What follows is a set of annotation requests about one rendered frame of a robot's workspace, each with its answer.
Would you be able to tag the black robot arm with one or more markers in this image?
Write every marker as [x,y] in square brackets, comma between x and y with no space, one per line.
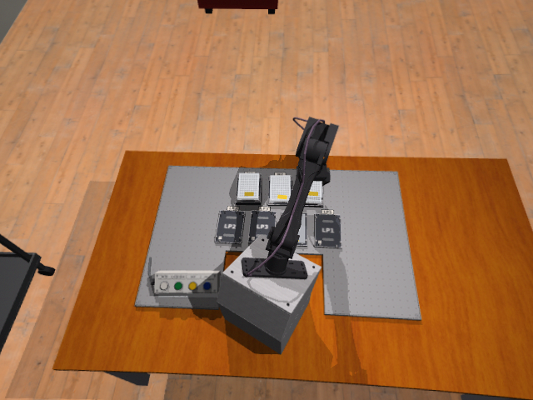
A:
[278,266]

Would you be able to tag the grey button panel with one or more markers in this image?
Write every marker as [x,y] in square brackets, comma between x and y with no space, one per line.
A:
[182,284]

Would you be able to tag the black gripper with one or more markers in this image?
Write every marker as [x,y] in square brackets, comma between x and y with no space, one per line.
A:
[323,175]

